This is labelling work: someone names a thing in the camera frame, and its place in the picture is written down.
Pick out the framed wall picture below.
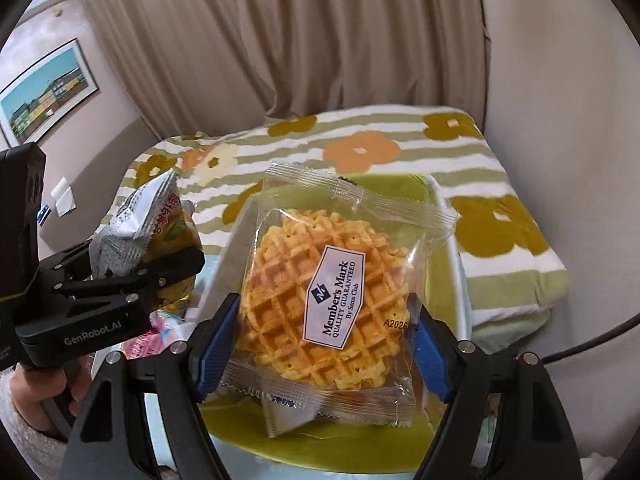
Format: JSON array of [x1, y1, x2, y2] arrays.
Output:
[[0, 37, 98, 148]]

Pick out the silver yellow chip bag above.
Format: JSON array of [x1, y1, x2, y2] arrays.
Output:
[[89, 169, 203, 311]]

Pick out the green cardboard box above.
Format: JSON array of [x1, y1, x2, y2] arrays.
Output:
[[197, 172, 473, 466]]

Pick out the person's left hand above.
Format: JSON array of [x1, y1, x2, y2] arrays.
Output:
[[10, 360, 83, 412]]

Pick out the clear waffle packet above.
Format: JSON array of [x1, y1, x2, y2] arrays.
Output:
[[220, 161, 460, 440]]

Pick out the person's left forearm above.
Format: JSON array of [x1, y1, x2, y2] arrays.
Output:
[[0, 370, 71, 480]]

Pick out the pink snack packet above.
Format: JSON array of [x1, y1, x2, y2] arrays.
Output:
[[122, 310, 193, 361]]

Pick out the beige curtain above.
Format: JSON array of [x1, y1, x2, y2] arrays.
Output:
[[80, 0, 488, 141]]

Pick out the white wall switch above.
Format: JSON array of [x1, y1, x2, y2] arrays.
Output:
[[50, 177, 78, 216]]

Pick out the black cable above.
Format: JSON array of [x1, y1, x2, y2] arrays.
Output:
[[542, 310, 640, 366]]

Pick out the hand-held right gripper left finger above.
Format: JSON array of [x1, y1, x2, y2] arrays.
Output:
[[60, 292, 241, 480]]

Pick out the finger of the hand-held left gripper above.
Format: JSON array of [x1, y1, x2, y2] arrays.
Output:
[[37, 239, 98, 281], [50, 246, 205, 311]]

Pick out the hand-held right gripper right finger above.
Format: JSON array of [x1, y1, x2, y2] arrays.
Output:
[[406, 292, 583, 480]]

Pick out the striped flower blanket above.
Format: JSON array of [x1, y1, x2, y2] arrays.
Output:
[[97, 105, 571, 356]]

